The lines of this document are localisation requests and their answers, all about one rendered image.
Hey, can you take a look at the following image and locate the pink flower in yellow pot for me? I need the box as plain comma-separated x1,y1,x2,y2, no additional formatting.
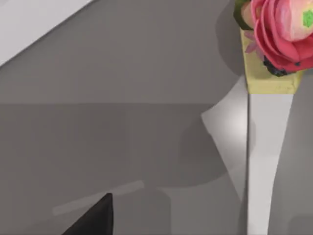
233,0,313,95

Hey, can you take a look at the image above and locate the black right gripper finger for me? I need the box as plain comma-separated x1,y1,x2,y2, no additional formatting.
61,192,114,235

